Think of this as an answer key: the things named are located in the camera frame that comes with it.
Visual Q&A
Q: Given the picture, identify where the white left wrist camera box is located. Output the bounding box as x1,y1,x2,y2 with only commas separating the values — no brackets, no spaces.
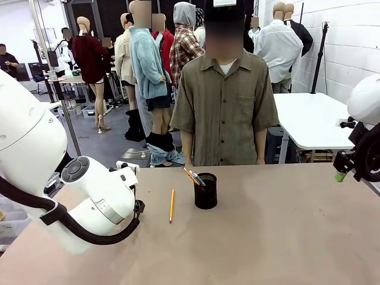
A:
115,160,141,179

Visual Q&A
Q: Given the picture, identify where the mannequin in red jacket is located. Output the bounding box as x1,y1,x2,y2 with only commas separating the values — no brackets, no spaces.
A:
151,13,176,87

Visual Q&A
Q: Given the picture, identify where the white pen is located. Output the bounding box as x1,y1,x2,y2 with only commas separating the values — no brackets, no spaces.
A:
189,170,207,186

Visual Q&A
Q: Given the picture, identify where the black mesh pen holder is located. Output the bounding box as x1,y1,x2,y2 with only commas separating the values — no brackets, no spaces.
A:
194,172,218,210

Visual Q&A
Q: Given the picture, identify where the black trousers pile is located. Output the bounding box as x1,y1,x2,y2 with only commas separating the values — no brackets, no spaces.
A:
123,108,147,142

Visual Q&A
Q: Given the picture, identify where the person's left forearm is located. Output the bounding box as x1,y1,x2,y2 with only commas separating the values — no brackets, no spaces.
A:
255,128,267,166

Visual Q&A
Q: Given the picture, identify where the mannequin in light blue fleece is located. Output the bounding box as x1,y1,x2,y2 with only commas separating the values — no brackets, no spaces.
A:
128,0,176,167

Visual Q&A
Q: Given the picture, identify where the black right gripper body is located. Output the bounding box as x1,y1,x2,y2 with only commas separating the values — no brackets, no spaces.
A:
332,149,357,175

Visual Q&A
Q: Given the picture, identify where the person in olive shirt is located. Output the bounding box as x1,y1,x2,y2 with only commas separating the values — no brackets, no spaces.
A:
169,0,280,167

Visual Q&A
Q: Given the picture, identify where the black tripod stand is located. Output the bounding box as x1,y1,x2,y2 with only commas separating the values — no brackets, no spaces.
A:
309,21,331,94

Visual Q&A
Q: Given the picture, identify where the yellow pencil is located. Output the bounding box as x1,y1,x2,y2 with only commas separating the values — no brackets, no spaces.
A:
169,189,176,224

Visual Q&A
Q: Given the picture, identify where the mannequin in cream jacket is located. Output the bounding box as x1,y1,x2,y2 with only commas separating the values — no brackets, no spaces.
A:
114,12,138,111

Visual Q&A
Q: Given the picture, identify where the black left arm cable sleeve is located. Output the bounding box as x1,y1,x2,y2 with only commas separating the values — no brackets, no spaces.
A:
0,176,141,246

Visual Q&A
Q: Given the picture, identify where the person's right forearm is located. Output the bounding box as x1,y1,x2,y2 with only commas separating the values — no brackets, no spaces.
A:
180,129,196,167

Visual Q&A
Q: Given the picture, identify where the mannequin in maroon sweater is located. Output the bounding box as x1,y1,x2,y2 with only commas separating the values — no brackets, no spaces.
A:
72,16,113,134

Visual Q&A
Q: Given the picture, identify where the mannequin in black blazer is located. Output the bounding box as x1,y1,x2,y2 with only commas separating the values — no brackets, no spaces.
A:
284,2,314,58

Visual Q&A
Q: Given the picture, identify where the seated person in black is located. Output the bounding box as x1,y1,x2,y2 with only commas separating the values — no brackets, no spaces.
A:
0,43,20,81

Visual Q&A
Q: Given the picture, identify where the large white table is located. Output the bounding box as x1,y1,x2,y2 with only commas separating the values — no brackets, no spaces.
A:
271,92,357,151

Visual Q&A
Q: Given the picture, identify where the grey storage bin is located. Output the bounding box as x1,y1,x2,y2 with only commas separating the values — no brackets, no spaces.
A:
81,104,97,119

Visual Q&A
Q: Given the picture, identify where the blue jeans pile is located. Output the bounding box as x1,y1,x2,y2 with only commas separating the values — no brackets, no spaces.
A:
147,144,185,167

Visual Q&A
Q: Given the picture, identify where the mannequin in plaid hoodie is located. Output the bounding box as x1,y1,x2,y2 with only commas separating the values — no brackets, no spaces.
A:
169,1,207,88

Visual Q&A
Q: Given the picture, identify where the grey plastic crate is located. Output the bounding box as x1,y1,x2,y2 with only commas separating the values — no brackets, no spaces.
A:
0,207,31,254

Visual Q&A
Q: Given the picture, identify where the mannequin in white shirt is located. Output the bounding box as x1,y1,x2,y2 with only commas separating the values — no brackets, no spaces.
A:
253,1,305,94

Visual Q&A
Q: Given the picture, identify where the grey metal pole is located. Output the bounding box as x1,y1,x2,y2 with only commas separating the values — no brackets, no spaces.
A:
28,0,82,157

